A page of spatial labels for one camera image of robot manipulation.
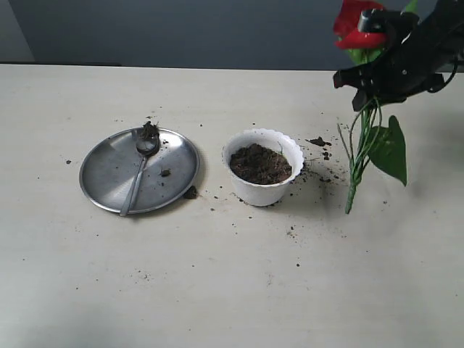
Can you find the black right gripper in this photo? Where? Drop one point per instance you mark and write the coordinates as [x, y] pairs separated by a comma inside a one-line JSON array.
[[412, 66]]

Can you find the artificial red flower plant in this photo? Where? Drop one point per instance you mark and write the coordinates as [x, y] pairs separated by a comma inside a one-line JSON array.
[[369, 141]]

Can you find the steel spoon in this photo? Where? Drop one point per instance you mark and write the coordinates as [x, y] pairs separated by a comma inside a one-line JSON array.
[[147, 145]]

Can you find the white flower pot with soil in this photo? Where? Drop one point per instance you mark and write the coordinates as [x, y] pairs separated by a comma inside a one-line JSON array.
[[262, 163]]

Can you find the soil clump by plate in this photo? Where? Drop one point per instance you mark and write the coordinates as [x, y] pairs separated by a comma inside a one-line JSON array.
[[191, 193]]

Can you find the round steel plate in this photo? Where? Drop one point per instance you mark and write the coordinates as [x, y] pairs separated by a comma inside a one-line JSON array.
[[108, 170]]

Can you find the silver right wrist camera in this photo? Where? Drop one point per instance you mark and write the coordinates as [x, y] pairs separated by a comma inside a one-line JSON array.
[[385, 26]]

